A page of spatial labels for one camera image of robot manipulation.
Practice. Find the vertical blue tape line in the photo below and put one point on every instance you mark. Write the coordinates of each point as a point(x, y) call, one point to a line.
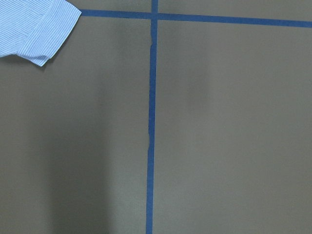
point(152, 119)

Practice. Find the horizontal blue tape line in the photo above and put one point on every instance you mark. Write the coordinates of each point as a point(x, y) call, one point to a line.
point(195, 18)

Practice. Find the light blue striped shirt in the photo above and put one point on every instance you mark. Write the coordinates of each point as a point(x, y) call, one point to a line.
point(35, 29)

